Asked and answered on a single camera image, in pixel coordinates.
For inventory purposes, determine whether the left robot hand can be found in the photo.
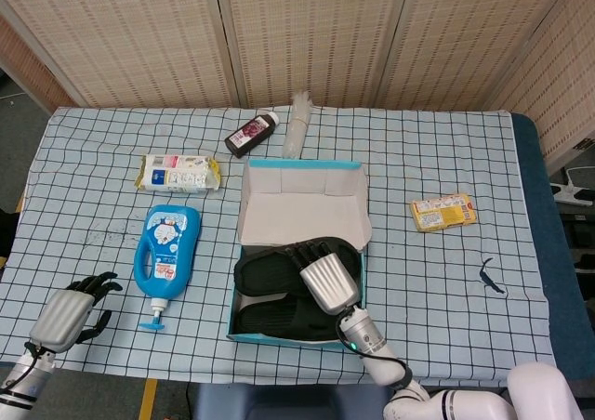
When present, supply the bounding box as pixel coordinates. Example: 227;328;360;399
29;271;125;352

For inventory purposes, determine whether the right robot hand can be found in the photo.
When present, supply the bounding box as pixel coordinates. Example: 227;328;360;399
284;242;362;315

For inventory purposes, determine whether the black rubber slipper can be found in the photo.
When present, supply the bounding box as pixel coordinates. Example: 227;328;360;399
233;235;365;295
231;293;343;338

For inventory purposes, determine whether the blue cardboard shoe box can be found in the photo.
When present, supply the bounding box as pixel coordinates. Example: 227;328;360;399
225;158;373;345

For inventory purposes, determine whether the blue chair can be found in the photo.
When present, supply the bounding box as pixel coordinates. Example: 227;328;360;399
192;382;394;420

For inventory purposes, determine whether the blue cartoon pump bottle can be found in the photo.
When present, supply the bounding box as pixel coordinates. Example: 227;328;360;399
133;203;202;332

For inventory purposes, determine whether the yellow flat package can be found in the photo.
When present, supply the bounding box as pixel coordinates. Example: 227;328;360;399
409;191;478;233

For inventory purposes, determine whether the checked light blue tablecloth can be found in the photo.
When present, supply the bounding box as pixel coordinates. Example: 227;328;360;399
0;106;559;388

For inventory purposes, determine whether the dark brown labelled bottle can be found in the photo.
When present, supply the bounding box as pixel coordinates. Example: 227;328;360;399
223;110;280;159

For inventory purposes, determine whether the white wet wipes pack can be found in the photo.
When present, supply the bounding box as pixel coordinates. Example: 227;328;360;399
135;153;222;194

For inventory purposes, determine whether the beige woven folding screen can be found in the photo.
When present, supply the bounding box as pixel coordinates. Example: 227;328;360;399
0;0;595;170

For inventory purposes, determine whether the white office chair base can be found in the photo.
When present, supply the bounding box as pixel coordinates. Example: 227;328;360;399
550;164;595;205

